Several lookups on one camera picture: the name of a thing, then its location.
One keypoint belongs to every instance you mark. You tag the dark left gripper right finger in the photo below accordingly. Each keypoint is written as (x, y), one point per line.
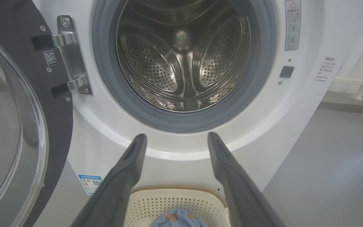
(235, 186)

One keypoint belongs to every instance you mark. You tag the small QR code sticker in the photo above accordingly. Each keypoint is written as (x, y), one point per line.
(50, 58)

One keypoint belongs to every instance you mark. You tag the blue cartoon print garment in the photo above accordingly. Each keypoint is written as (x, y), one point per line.
(178, 219)

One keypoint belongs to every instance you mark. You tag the white front-load washing machine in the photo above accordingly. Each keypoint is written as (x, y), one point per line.
(175, 148)

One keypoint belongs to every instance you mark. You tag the blue energy label sticker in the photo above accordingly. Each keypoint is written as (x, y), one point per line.
(90, 184)

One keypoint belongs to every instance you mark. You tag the stainless steel washer drum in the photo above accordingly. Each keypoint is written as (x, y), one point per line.
(156, 63)

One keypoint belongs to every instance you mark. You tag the chrome door hinge bracket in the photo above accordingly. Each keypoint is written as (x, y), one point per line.
(72, 56)

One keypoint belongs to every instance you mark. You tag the grey warning label sticker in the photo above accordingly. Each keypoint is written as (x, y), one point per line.
(292, 25)

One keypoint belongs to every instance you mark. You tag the printed text sticker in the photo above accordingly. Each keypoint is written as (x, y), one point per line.
(326, 69)

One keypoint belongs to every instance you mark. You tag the black-rimmed glass washer door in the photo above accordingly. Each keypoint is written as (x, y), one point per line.
(55, 126)

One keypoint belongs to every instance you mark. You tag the white metal rail frame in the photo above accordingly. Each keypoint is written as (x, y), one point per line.
(358, 82)

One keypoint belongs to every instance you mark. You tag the cream perforated laundry basket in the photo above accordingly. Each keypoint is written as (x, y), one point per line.
(175, 200)

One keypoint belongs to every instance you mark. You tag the grey rubber door gasket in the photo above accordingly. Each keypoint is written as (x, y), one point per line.
(106, 78)

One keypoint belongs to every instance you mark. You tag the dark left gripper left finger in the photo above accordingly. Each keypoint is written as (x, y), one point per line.
(118, 186)

